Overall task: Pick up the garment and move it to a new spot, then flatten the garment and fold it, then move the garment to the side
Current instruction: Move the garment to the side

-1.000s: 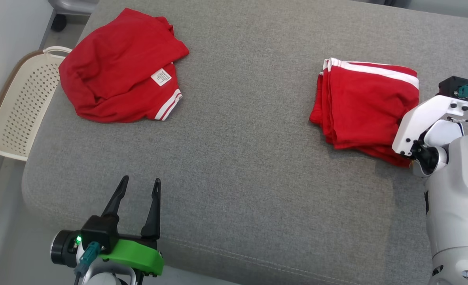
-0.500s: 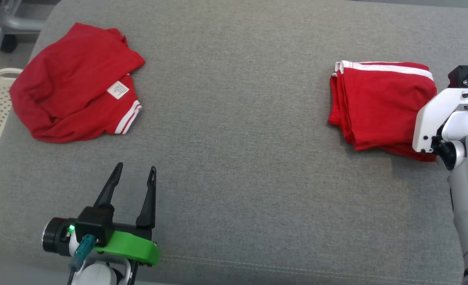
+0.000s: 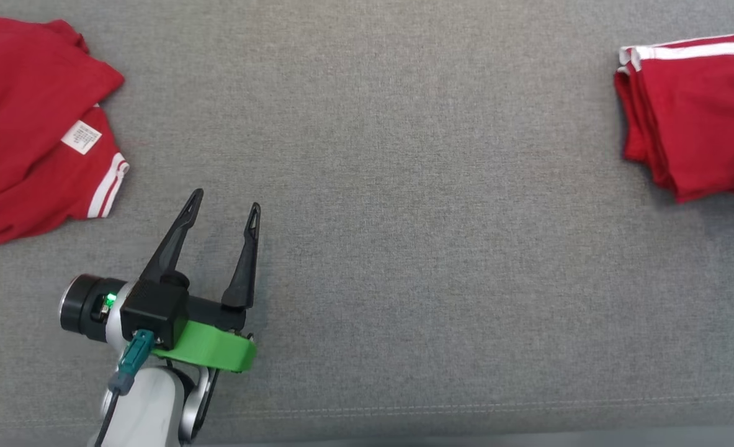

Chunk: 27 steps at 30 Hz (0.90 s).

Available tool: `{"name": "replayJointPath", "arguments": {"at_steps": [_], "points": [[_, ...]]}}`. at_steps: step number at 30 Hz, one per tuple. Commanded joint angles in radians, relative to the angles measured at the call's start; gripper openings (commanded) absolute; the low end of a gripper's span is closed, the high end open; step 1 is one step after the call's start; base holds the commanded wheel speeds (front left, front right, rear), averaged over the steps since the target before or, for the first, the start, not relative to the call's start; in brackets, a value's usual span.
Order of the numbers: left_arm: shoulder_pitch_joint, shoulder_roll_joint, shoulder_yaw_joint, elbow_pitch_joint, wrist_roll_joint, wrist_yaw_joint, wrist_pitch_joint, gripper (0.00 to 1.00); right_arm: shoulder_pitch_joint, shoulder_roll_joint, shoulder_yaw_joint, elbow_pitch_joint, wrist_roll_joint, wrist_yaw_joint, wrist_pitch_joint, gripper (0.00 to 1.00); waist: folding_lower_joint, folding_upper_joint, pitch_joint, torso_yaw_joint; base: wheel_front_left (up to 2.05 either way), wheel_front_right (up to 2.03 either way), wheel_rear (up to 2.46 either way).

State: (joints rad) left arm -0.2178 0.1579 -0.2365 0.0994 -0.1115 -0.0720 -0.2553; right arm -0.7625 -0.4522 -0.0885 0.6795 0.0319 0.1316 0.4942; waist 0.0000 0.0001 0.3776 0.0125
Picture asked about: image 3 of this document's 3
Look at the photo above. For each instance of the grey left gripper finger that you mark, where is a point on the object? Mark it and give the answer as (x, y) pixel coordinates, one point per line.
(244, 273)
(168, 251)

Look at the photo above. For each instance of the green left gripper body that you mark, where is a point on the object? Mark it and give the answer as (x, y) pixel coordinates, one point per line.
(211, 347)

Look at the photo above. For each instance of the red garment with white panel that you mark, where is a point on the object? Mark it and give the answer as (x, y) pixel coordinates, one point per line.
(25, 93)

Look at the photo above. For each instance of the red white Bulls 23 garment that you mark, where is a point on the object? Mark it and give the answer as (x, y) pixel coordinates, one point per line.
(702, 118)

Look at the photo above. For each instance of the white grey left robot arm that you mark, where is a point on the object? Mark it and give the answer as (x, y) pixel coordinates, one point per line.
(156, 403)

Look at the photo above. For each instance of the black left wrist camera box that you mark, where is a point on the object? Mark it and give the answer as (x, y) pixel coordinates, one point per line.
(156, 310)

